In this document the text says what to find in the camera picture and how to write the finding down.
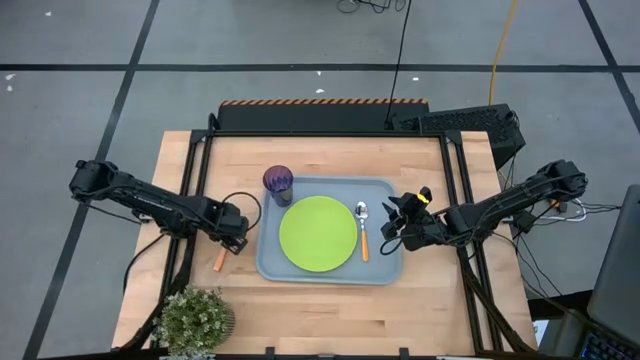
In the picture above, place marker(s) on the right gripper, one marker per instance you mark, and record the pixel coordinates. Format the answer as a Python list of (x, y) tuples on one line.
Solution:
[(425, 235)]

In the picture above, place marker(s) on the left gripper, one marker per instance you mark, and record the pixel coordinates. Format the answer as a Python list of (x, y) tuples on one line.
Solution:
[(232, 222)]

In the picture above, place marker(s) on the purple plastic cup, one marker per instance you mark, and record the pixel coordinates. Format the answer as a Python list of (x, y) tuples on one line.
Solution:
[(278, 179)]

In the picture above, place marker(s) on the grey plastic tray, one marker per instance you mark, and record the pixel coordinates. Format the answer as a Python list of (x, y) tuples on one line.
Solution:
[(340, 186)]

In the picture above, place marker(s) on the green plate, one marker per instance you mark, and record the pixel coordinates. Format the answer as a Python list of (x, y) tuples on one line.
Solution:
[(318, 234)]

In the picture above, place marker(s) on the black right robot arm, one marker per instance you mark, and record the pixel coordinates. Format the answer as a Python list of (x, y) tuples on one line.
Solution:
[(520, 197)]

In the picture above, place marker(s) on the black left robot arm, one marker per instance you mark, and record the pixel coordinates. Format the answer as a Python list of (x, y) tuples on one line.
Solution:
[(150, 202)]

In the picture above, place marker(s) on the yellow tag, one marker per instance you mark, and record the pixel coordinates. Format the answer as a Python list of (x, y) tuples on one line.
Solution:
[(423, 198)]

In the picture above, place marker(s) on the small potted plant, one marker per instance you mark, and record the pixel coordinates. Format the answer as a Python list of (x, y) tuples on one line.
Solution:
[(192, 320)]

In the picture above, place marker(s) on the black perforated computer case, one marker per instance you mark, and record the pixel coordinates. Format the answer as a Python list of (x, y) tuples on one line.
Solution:
[(470, 122)]

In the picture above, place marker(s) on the black mat with striped edge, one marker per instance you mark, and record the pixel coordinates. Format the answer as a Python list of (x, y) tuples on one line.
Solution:
[(310, 117)]

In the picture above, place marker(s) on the yellow plug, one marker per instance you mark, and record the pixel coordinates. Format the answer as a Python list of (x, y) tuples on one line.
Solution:
[(555, 204)]

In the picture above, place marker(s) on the grey laptop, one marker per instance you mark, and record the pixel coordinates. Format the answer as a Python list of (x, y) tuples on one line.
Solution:
[(620, 260)]

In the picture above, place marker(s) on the black metal table frame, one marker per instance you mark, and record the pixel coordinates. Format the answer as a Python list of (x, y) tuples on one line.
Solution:
[(199, 135)]

